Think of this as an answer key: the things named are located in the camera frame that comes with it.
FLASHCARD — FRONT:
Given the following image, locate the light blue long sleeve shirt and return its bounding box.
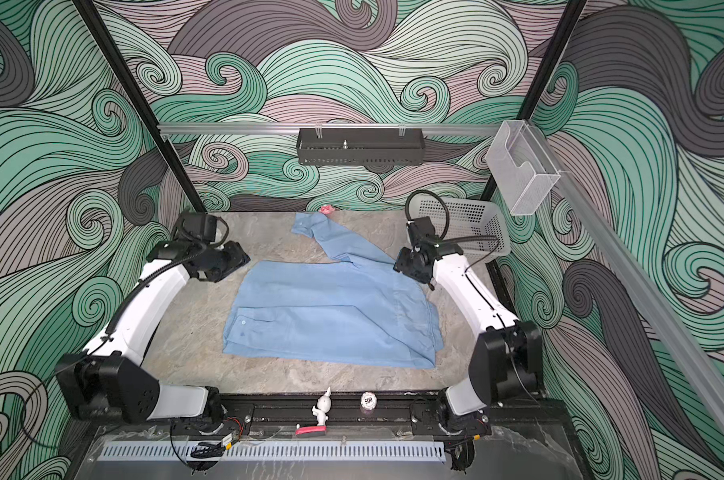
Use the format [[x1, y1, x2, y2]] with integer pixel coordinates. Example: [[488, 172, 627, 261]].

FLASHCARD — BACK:
[[222, 213, 444, 369]]

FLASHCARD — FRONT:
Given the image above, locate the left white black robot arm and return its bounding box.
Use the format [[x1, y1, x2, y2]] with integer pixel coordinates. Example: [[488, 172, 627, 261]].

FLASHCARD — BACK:
[[55, 241, 250, 424]]

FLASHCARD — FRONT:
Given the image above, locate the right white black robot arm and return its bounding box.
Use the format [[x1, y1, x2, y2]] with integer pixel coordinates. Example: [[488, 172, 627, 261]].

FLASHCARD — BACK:
[[394, 247, 543, 416]]

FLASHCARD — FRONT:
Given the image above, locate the white perforated plastic basket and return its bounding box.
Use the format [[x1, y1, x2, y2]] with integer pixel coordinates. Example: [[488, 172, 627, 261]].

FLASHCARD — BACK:
[[407, 194, 511, 261]]

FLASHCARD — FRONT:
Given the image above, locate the small round white figurine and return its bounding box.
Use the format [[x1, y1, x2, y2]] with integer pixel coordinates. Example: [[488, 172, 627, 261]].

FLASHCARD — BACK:
[[360, 392, 377, 415]]

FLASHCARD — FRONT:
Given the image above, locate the white rabbit figurine pink base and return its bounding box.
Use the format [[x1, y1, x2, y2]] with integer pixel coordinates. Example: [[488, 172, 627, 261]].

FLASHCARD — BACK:
[[295, 388, 332, 438]]

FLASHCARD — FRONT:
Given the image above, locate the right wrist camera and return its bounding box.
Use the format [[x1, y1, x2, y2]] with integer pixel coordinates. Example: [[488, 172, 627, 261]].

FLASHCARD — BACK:
[[407, 217, 440, 249]]

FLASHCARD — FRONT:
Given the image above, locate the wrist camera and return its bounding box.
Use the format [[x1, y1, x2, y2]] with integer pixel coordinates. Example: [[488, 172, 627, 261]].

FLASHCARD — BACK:
[[178, 212, 218, 244], [407, 217, 440, 249]]

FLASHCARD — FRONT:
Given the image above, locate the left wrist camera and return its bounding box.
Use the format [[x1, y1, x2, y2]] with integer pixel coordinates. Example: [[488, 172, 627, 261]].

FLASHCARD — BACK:
[[178, 212, 218, 244]]

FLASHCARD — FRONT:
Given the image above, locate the left black cable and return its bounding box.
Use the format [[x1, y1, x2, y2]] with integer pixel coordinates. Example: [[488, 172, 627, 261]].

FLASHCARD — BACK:
[[19, 212, 231, 448]]

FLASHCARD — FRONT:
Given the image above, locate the clear plastic wall bin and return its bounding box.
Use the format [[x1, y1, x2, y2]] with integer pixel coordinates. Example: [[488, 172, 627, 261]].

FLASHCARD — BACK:
[[485, 120, 561, 216]]

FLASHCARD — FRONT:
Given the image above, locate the aluminium rail back wall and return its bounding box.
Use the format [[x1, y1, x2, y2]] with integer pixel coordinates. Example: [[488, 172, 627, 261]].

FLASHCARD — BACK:
[[157, 122, 500, 137]]

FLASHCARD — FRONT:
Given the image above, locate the aluminium rail wall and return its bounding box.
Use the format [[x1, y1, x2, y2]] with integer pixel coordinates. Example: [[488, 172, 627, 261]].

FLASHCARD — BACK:
[[157, 122, 500, 137], [524, 122, 724, 434]]

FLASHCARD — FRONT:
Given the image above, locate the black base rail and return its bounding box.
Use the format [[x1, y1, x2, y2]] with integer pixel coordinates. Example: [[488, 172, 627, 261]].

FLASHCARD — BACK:
[[91, 392, 570, 436]]

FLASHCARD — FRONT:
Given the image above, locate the white slotted cable duct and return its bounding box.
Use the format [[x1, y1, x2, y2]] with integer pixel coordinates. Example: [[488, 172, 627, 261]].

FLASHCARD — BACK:
[[97, 440, 447, 463]]

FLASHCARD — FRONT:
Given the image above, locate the aluminium rail right wall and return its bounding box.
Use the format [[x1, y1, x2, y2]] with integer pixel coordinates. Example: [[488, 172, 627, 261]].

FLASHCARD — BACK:
[[524, 122, 724, 434]]

